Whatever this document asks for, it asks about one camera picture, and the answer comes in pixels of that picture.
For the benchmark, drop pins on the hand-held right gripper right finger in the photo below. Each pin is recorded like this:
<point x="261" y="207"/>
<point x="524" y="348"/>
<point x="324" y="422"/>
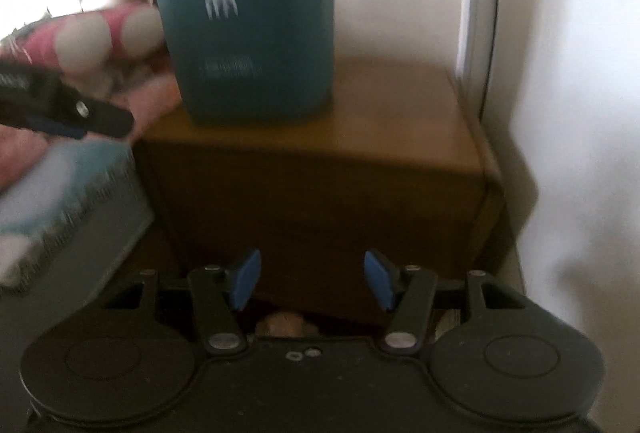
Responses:
<point x="378" y="278"/>

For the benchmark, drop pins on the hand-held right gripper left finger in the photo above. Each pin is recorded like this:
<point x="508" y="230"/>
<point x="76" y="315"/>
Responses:
<point x="247" y="278"/>

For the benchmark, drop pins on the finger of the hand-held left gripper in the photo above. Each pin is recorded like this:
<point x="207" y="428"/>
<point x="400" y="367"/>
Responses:
<point x="100" y="120"/>

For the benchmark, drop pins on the teal bin with deer print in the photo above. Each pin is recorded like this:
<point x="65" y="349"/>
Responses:
<point x="260" y="13"/>

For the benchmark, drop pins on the pink fluffy blanket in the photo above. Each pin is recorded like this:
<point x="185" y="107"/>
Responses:
<point x="155" y="103"/>

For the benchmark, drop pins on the wooden nightstand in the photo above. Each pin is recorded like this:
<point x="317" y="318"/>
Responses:
<point x="325" y="193"/>

